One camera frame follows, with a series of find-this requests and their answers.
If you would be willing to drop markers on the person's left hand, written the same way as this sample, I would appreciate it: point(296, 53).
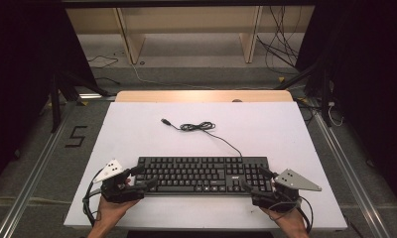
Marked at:
point(112, 211)

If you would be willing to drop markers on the round table grommet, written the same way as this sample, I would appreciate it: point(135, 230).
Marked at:
point(237, 100)

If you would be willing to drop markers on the wooden table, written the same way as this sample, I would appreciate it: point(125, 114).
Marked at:
point(186, 95)

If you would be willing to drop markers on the dark curtain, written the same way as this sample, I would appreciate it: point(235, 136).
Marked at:
point(371, 82)
point(18, 82)

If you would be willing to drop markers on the person's right hand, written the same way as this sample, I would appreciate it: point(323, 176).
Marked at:
point(289, 221)

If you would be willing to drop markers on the white table cover board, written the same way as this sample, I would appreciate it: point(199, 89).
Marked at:
point(269, 139)

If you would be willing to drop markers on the short silver metal bar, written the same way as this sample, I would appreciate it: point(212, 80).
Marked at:
point(94, 96)

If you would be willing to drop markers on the black metal stand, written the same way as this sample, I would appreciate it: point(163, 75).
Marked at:
point(325, 99)
point(56, 105)

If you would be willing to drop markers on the wooden shelf unit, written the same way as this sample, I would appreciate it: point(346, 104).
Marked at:
point(186, 20)

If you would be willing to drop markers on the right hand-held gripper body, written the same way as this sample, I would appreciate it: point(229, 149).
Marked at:
point(279, 200)

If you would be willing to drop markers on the black keyboard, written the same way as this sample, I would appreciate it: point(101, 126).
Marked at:
point(203, 175)

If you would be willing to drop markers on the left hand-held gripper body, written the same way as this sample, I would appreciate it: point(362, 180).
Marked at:
point(120, 193)

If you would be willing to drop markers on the aluminium floor rail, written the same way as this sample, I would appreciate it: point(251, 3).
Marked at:
point(348, 172)
point(31, 178)

